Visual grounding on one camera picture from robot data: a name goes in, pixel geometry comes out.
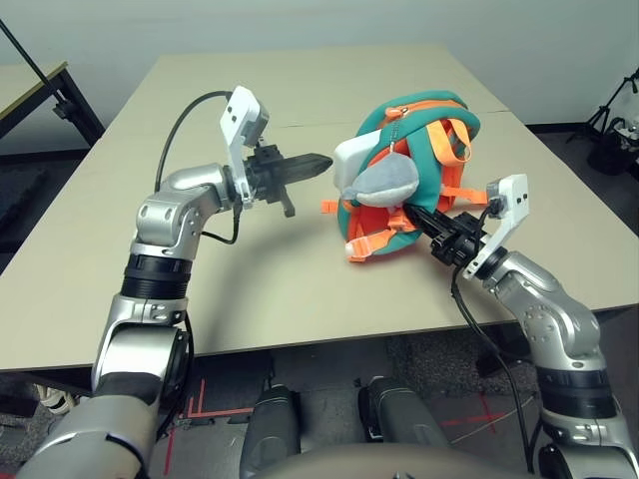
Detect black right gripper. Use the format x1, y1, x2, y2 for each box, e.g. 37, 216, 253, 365
406, 205, 488, 268

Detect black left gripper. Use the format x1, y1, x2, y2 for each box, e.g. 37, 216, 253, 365
244, 144, 334, 219

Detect grey plush shark pendant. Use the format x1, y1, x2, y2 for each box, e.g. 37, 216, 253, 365
341, 152, 419, 209

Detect teal and orange backpack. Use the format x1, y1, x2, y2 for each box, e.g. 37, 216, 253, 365
321, 89, 488, 264

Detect white Unitree pencil case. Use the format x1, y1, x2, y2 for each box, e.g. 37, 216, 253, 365
332, 135, 380, 194

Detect grey robot right leg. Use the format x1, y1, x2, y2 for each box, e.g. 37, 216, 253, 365
358, 376, 450, 448

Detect grey robot leg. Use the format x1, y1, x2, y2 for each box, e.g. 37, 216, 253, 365
239, 383, 304, 475
358, 376, 450, 448

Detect black tripod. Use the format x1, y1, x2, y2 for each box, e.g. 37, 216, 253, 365
568, 67, 639, 146

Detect grey robot left leg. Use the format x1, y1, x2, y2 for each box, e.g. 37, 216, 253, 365
239, 383, 304, 475

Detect grey robot torso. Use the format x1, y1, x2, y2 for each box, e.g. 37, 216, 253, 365
249, 443, 540, 479

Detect black foam floor mat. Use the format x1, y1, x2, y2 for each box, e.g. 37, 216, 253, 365
0, 167, 49, 229

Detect black stand pole with clamp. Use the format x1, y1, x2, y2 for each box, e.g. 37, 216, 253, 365
0, 19, 71, 120

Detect white sneaker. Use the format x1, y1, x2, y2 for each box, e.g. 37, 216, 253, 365
37, 386, 76, 414

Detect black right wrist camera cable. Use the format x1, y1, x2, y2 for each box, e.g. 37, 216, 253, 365
450, 199, 539, 475

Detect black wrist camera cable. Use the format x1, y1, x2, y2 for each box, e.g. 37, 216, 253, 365
450, 199, 539, 475
153, 90, 242, 440

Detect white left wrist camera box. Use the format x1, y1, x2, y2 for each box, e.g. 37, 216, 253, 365
219, 85, 271, 209

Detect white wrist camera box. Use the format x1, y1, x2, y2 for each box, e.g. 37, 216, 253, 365
219, 85, 271, 209
461, 173, 529, 280

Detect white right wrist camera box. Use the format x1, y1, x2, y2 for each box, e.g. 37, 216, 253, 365
461, 173, 529, 280

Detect black left wrist camera cable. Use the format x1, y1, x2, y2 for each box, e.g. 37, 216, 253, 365
153, 90, 242, 440

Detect beige side table black frame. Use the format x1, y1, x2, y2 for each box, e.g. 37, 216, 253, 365
0, 60, 106, 146

